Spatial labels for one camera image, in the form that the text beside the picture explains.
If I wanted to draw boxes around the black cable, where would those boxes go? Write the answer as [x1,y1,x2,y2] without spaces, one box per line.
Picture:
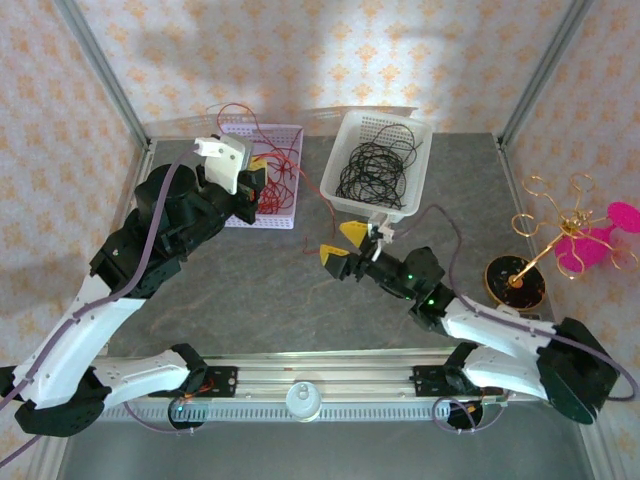
[377,123,420,166]

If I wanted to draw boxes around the purple plastic basket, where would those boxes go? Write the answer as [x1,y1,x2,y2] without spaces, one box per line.
[219,123,305,234]

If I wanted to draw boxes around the white plastic basket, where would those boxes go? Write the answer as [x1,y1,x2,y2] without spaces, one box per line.
[319,109,434,224]

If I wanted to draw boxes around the white round knob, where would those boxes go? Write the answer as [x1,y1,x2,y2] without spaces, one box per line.
[284,381,323,425]

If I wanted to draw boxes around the pink fuzzy ornament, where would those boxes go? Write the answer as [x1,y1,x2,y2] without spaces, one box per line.
[555,200,640,274]

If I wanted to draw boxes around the tangled red cables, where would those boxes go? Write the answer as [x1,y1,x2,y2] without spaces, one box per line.
[252,142,301,215]

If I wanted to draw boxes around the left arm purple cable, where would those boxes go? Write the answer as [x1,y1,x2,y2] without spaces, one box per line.
[0,143,201,464]

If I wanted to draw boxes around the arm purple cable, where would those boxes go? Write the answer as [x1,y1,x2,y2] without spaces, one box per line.
[387,203,639,437]
[0,143,201,464]

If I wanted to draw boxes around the tangled black cables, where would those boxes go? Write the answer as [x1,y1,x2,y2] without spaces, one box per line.
[334,139,407,211]

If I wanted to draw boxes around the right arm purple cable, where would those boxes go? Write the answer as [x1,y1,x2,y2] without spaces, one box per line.
[387,203,639,437]

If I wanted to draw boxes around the aluminium side rail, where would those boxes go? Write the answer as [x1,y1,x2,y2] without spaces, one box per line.
[127,139,157,189]

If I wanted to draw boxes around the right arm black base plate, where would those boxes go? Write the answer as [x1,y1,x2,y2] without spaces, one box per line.
[412,364,504,400]

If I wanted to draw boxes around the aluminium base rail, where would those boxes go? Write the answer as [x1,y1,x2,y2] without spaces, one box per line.
[94,349,546,404]

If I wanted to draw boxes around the gold wire stand black base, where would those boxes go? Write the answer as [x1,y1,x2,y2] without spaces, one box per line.
[483,173,639,313]

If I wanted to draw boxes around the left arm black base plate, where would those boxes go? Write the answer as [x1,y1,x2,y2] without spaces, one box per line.
[148,366,240,400]

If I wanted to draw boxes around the aluminium frame post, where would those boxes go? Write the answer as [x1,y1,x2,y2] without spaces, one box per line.
[52,0,152,151]
[498,0,594,151]

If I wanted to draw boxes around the grey slotted cable duct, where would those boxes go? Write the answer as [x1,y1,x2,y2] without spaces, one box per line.
[99,402,454,423]

